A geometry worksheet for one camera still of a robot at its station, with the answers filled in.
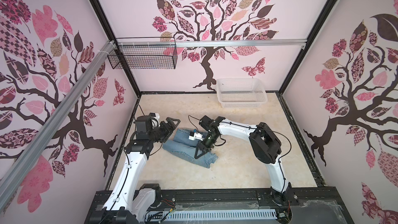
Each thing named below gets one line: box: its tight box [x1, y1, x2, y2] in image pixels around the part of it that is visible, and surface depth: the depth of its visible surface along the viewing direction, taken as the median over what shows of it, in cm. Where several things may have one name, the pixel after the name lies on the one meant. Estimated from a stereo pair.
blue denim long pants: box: [162, 128, 219, 169], surface depth 81 cm
